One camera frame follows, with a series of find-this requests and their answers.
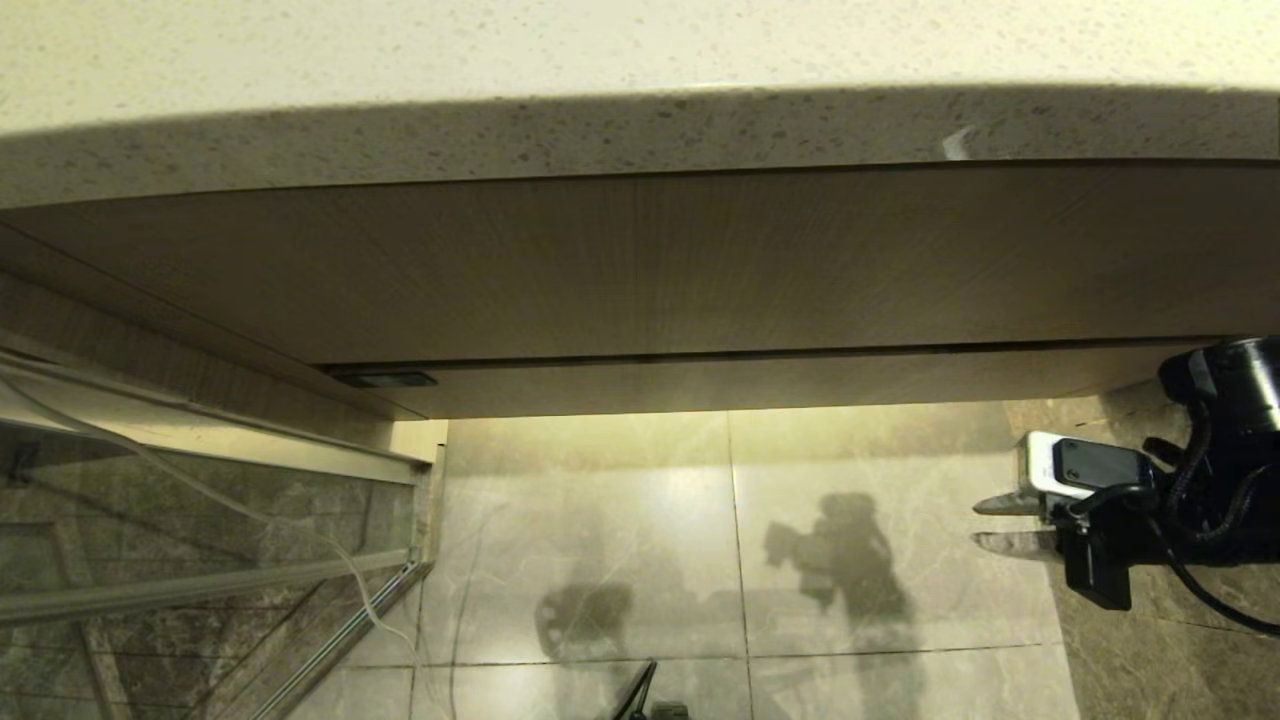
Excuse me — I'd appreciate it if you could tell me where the chrome floor rail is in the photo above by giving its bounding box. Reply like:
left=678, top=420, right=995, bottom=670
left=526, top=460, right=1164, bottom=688
left=245, top=562, right=433, bottom=720

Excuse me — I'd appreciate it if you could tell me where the light wooden vanity drawer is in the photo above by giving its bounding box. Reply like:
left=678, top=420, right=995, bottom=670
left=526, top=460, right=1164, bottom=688
left=318, top=338, right=1241, bottom=420

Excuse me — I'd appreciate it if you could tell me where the clear glass shower panel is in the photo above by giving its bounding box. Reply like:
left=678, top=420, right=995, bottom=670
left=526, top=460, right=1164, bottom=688
left=0, top=410, right=433, bottom=720

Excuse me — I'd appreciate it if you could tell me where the thin white cable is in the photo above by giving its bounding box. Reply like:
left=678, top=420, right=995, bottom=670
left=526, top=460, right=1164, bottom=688
left=0, top=368, right=416, bottom=651

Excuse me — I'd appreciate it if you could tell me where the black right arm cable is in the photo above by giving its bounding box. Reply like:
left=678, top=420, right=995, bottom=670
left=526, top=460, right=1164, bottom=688
left=1068, top=484, right=1280, bottom=637

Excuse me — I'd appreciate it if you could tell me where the aluminium glass door bar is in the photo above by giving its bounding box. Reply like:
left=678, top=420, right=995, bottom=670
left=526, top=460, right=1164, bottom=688
left=0, top=553, right=417, bottom=623

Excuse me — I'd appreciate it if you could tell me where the light wooden vanity cabinet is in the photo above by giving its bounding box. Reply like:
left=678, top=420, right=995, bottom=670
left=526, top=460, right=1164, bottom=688
left=0, top=160, right=1280, bottom=421

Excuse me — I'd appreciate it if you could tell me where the black cable near base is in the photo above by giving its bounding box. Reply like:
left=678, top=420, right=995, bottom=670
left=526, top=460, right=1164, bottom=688
left=610, top=659, right=659, bottom=720

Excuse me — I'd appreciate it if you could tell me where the aluminium shower track rail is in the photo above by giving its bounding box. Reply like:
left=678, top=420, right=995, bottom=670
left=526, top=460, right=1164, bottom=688
left=0, top=348, right=446, bottom=488

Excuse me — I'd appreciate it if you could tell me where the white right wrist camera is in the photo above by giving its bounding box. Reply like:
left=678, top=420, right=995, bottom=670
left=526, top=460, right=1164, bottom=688
left=1018, top=432, right=1156, bottom=501

